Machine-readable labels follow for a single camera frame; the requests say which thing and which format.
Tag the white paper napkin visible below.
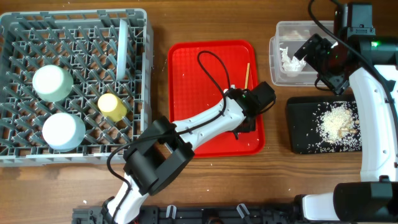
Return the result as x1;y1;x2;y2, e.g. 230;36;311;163
279;47;307;77

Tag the wooden chopstick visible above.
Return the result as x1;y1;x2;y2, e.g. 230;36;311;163
244;63;251;89

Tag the yellow plastic cup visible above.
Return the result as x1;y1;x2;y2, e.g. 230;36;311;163
97;93;127;122

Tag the large pale blue plate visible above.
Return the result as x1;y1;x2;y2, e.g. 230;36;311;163
116;19;128;81

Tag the pale green saucer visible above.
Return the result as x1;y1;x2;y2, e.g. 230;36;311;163
42;113;86;152

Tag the pale green bowl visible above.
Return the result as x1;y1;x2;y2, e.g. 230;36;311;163
32;65;73;102

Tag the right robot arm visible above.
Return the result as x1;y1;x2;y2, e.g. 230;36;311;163
294;2;397;223

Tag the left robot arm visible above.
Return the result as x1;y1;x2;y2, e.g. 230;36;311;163
101;82;276;223

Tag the spilled rice food waste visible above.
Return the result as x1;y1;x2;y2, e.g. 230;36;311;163
306;101;362;154

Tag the grey plastic dishwasher rack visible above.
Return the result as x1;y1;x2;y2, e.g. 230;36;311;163
1;9;154;167

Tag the clear plastic bin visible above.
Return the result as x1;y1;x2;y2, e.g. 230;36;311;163
269;21;336;86

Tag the black plastic tray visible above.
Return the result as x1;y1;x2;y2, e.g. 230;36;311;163
286;95;355;154

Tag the red plastic serving tray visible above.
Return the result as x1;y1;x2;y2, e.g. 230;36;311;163
168;40;266;159

